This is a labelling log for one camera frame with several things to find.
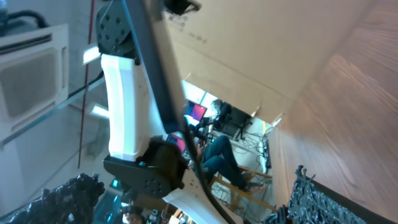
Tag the black office chair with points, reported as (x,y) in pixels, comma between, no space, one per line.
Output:
(230,120)

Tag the wooden chair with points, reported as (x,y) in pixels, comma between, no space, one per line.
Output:
(236,194)

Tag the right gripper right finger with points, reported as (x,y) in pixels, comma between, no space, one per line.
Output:
(312,202)

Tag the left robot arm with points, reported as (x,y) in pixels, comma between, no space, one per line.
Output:
(145,98)

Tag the blue Galaxy smartphone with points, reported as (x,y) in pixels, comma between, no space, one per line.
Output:
(155,52)

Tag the white ceiling air conditioner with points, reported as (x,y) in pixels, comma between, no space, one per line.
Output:
(34,75)

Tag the laptop with red screen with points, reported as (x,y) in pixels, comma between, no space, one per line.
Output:
(194,112)

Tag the seated person in jeans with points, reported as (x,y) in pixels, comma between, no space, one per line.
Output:
(218,157)

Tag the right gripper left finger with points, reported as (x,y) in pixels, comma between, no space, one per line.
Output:
(71,202)

